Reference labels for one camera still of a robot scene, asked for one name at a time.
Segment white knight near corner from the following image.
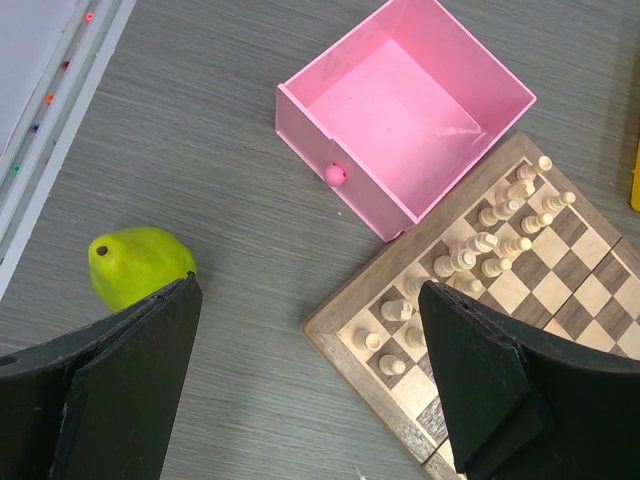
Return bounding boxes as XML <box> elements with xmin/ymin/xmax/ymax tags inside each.
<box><xmin>380</xmin><ymin>299</ymin><xmax>414</xmax><ymax>322</ymax></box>

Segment wooden chessboard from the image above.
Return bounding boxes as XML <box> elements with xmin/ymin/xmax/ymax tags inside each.
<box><xmin>303</xmin><ymin>132</ymin><xmax>639</xmax><ymax>479</ymax></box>

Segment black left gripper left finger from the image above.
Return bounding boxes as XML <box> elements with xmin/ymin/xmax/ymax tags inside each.
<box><xmin>1</xmin><ymin>273</ymin><xmax>202</xmax><ymax>479</ymax></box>

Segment white king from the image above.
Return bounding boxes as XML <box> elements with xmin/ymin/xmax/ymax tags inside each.
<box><xmin>449</xmin><ymin>232</ymin><xmax>499</xmax><ymax>256</ymax></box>

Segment white rook far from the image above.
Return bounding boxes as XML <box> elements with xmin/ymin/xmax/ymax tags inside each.
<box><xmin>516</xmin><ymin>155</ymin><xmax>553</xmax><ymax>181</ymax></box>

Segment white queen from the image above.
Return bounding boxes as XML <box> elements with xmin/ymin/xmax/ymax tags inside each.
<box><xmin>433</xmin><ymin>249</ymin><xmax>476</xmax><ymax>278</ymax></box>

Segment white rook near corner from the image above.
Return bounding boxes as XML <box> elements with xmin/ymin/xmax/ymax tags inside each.
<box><xmin>352</xmin><ymin>329</ymin><xmax>383</xmax><ymax>355</ymax></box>

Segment white pawn upper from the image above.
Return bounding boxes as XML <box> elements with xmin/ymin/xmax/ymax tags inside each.
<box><xmin>521</xmin><ymin>212</ymin><xmax>554</xmax><ymax>234</ymax></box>

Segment green pear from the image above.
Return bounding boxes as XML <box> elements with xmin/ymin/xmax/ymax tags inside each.
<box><xmin>88</xmin><ymin>226</ymin><xmax>197</xmax><ymax>312</ymax></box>

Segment yellow fruit tray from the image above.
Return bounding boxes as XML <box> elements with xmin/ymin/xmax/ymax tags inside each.
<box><xmin>630</xmin><ymin>146</ymin><xmax>640</xmax><ymax>212</ymax></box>

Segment white pawn middle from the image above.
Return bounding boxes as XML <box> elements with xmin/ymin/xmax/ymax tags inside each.
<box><xmin>481</xmin><ymin>258</ymin><xmax>512</xmax><ymax>278</ymax></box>

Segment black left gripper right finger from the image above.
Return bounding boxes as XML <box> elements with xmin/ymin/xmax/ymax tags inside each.
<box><xmin>418</xmin><ymin>281</ymin><xmax>639</xmax><ymax>479</ymax></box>

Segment white bishop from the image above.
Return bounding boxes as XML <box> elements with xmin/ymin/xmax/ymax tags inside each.
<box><xmin>403</xmin><ymin>275</ymin><xmax>430</xmax><ymax>298</ymax></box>

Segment pink open box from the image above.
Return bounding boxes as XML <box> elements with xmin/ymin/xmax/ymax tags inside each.
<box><xmin>275</xmin><ymin>0</ymin><xmax>536</xmax><ymax>241</ymax></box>

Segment white pawn near corner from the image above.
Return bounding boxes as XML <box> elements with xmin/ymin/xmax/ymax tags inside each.
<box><xmin>378</xmin><ymin>354</ymin><xmax>406</xmax><ymax>376</ymax></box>

